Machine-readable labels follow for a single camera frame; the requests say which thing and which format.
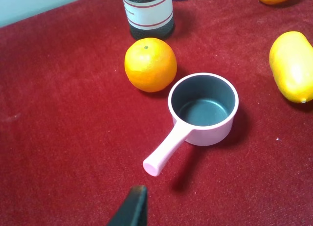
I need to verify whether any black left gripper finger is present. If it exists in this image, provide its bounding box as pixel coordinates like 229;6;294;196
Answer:
107;185;147;226

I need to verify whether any red velvet tablecloth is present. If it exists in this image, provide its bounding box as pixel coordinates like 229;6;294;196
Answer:
0;0;313;226

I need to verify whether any large orange fruit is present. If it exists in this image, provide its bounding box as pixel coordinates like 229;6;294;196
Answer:
124;38;177;92

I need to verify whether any black mesh pen holder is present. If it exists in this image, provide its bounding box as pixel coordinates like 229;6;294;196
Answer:
122;0;174;40

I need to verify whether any yellow mango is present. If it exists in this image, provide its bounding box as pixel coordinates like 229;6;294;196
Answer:
269;31;313;103

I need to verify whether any pink saucepan with handle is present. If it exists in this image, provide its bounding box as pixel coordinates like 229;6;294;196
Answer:
143;72;239;177

